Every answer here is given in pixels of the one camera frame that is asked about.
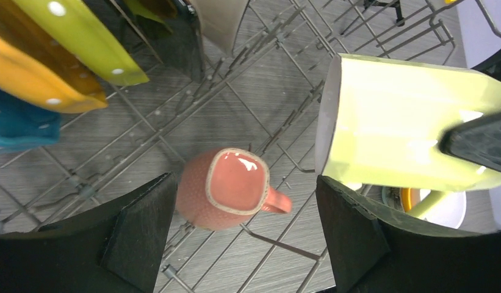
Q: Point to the white bowl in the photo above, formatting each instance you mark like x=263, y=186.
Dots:
x=438, y=208

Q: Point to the orange polka dot plate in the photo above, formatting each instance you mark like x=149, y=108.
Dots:
x=37, y=69

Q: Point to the grey wire dish rack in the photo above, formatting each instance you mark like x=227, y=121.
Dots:
x=264, y=99

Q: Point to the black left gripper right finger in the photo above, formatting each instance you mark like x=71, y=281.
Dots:
x=375, y=248

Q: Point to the orange bowl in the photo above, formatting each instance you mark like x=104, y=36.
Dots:
x=401, y=199

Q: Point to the green polka dot plate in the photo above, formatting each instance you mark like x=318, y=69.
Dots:
x=74, y=26

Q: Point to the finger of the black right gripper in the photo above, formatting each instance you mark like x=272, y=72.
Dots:
x=491, y=66
x=477, y=141

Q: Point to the yellow green mug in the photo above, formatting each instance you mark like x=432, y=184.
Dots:
x=381, y=121

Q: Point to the blue polka dot plate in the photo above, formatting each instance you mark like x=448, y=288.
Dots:
x=24, y=126

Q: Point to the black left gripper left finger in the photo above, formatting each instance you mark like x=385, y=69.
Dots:
x=115, y=247

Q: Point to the square floral plate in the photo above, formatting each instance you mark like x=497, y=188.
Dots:
x=171, y=30

